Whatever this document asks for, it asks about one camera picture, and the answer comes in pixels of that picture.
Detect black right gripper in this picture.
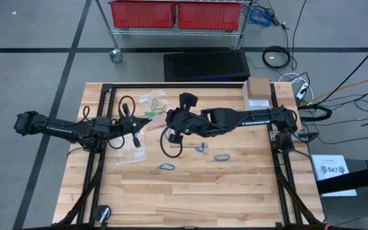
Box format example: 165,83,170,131
166,92,204,144

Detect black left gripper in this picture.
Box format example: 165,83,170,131
117,102,152,148

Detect black perforated floor mat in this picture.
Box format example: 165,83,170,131
163,50,251,82

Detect shelf cart caster wheel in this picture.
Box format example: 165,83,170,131
109,47,123,65

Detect white box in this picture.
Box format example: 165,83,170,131
241,81,272,112

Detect brown cardboard box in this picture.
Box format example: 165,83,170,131
246,76,272,100

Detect round black disc base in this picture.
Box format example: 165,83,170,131
93,204,112,223

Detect red plastic bin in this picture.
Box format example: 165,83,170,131
108,0,176,29
176,1,243,32

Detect white power strip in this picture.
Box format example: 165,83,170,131
295,82,309,100

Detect white printed booklet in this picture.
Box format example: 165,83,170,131
310,154,358,197

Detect black beam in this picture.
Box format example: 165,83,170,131
316,163,368,196

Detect grey side table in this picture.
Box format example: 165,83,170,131
318,158,368,230

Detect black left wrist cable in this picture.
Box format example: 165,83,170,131
107,95,137,150

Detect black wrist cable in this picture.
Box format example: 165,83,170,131
159,126,184,159
107,95,137,150

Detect black aluminium table frame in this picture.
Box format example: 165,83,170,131
56,82,324,230

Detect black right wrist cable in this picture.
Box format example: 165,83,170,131
159,126,184,159

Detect metal wire shelf cart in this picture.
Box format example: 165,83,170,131
93,0,254,50

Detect white cable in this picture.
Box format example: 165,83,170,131
278,72,315,103

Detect black cable coil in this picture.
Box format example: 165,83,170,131
261,45,292,70

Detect blue cable coil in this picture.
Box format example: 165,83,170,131
247,6,274,29

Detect thin black floor cable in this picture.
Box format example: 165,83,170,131
291,0,308,71

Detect black corrugated cable sleeve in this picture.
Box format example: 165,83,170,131
297,104,333,123

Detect yellow cable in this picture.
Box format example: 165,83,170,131
298,72,368,106

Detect thick black floor cable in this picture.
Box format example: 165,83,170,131
311,41,368,106

